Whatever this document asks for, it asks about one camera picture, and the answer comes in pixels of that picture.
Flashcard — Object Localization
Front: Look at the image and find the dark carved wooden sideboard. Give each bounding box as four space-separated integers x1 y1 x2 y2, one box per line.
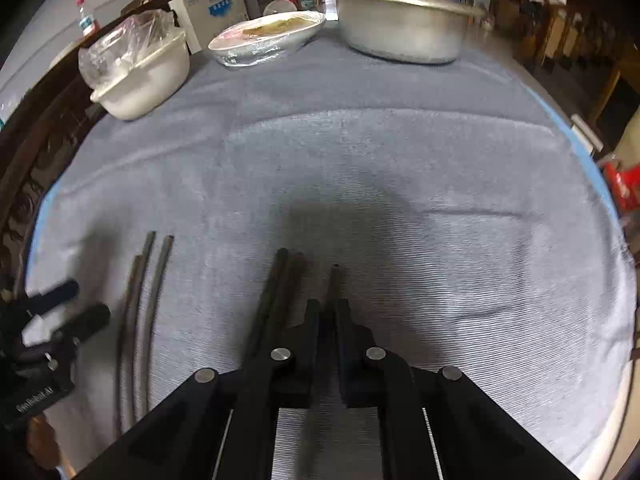
1 0 169 296

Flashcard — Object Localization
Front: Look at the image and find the grey table cloth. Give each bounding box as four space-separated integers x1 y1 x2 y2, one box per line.
26 27 636 479

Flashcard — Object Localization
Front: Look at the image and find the white bowl with plastic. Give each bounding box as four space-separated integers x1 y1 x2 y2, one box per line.
78 10 190 122

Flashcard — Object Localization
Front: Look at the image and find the plastic water bottle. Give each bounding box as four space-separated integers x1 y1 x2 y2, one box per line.
76 0 100 37

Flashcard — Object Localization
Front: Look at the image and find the patterned bowl with food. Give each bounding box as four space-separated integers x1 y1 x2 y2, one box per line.
208 11 326 68

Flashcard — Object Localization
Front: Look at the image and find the white chest freezer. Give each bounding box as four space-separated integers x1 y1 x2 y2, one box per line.
169 0 248 54

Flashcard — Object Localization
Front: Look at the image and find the aluminium pot with lid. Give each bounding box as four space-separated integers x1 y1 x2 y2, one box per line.
335 0 485 65

